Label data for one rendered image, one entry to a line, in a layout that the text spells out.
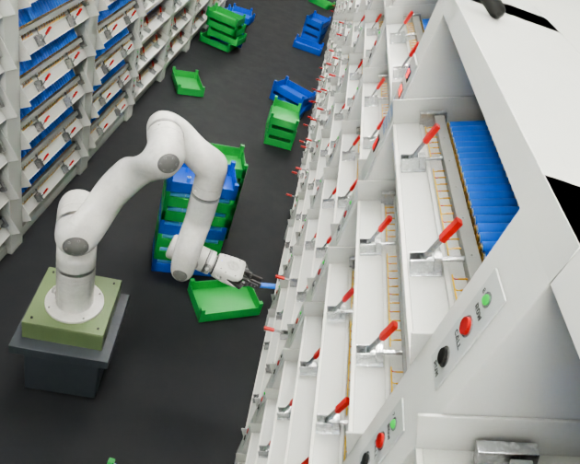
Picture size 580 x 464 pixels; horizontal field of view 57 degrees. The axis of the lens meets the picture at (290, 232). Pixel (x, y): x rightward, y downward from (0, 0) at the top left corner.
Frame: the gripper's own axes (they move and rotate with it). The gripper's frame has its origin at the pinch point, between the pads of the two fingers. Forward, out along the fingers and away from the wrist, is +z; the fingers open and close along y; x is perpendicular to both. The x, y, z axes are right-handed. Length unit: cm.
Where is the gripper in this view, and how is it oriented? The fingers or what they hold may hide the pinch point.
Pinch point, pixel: (255, 282)
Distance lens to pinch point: 186.4
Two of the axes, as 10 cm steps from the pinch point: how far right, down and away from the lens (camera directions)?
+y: 1.2, -5.9, 8.0
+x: -4.2, 7.0, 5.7
